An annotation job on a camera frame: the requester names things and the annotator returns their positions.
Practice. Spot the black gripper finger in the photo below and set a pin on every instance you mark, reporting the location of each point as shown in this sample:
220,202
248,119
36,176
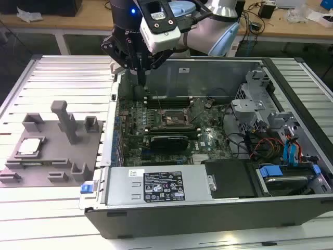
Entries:
119,53
156,62

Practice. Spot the thin metal locking lever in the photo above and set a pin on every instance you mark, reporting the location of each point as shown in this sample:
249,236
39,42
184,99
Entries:
198,116
159,100

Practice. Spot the silver CPU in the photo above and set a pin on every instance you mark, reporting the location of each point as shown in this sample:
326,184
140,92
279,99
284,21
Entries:
28,146

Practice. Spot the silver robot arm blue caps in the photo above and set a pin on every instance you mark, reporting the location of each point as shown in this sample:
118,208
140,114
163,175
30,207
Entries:
200,36

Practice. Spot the CPU socket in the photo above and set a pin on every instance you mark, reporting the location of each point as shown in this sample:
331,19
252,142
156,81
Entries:
173,114

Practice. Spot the small white sticker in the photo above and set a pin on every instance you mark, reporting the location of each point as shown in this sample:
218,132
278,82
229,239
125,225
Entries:
184,69

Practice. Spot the RAM slot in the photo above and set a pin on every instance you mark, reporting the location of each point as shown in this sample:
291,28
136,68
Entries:
171,100
171,97
171,128
171,103
171,106

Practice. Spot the long wooden desk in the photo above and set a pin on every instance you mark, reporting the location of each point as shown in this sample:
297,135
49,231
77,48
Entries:
83,22

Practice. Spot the round coin cell battery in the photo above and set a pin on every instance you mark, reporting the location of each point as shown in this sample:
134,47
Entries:
207,105

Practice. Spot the black graphics card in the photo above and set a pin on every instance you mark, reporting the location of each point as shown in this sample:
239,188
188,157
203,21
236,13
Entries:
169,142

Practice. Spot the green motherboard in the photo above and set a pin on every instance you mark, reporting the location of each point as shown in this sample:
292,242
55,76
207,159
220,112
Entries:
216,125

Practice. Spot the wide black computer box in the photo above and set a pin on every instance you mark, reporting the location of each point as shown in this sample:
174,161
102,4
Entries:
39,6

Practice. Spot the crumpled white plastic bag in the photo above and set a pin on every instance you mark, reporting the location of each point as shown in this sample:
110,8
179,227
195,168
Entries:
28,15

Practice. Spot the grey metal drive cage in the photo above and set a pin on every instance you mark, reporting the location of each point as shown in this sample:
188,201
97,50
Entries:
244,105

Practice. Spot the small dark transformer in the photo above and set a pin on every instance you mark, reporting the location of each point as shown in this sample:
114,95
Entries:
255,26

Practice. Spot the silver chipset heatsink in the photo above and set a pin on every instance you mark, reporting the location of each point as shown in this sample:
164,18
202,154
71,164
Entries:
200,159

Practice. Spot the small black adapter box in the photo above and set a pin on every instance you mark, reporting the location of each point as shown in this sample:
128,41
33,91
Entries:
266,11

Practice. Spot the grey parts rack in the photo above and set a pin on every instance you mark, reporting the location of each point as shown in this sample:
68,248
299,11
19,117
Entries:
52,156

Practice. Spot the silver power supply unit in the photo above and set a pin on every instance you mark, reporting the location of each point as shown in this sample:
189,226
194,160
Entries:
122,187

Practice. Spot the black plastic drive cover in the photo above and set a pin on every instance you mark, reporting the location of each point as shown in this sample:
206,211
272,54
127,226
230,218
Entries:
229,177

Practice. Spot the blue case latch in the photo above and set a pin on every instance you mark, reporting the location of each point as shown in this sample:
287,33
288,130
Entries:
86,188

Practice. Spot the green RAM stick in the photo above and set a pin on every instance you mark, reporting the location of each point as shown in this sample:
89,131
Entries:
33,163

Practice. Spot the flat white device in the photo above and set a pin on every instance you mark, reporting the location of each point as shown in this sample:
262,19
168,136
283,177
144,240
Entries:
288,2

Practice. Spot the clear plastic bags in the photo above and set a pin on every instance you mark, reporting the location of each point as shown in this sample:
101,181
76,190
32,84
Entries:
299,14

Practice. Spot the open PC case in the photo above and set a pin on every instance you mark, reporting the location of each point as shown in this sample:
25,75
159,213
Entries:
182,218

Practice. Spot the white cardboard box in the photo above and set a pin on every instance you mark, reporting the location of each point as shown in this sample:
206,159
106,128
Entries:
328,21

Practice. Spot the hard disk in blue carrier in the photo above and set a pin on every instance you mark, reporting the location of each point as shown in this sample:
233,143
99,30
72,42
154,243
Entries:
286,185

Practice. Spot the blue cardboard box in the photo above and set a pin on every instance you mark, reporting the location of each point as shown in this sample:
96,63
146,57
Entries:
327,4

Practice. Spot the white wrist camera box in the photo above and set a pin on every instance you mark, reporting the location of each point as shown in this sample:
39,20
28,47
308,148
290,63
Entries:
161,39

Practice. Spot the silver metal bracket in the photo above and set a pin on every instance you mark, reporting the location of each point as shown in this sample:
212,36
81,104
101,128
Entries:
278,117

